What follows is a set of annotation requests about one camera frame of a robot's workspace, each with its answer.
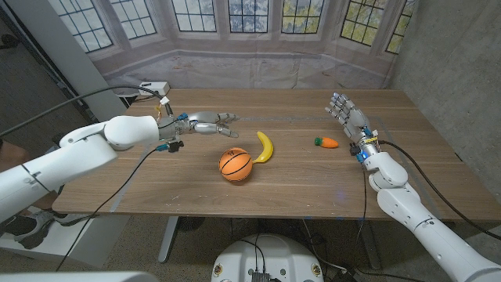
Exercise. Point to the orange toy carrot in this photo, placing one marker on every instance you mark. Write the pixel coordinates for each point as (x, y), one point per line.
(328, 142)

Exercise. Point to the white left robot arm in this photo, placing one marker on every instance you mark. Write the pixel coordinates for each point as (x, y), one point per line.
(78, 152)

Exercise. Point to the printed window backdrop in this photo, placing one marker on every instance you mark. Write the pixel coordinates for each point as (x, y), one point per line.
(250, 66)

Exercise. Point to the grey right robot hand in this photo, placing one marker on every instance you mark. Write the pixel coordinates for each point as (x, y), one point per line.
(354, 121)

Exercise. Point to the white power strip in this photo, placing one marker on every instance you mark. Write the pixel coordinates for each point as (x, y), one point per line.
(158, 91)

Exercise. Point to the white low platform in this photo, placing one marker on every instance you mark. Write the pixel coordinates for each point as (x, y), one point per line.
(78, 243)

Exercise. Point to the orange toy basketball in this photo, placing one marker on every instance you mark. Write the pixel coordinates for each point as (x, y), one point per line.
(235, 166)

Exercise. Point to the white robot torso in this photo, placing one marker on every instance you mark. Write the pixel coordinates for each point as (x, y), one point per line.
(270, 258)

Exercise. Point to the black ribbed round object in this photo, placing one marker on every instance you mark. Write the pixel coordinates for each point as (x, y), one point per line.
(191, 223)

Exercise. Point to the black and grey shoe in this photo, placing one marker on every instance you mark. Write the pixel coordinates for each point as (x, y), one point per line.
(27, 231)

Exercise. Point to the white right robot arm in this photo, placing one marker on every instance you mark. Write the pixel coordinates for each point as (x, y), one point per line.
(430, 231)

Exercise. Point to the person's bare leg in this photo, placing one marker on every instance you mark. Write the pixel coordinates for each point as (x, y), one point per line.
(11, 154)

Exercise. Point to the yellow toy banana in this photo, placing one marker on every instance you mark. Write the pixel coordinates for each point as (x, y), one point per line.
(267, 149)

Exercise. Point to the grey table leg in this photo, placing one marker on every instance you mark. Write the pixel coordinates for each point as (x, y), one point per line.
(168, 239)
(370, 244)

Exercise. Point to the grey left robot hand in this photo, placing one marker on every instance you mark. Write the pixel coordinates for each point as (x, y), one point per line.
(203, 121)

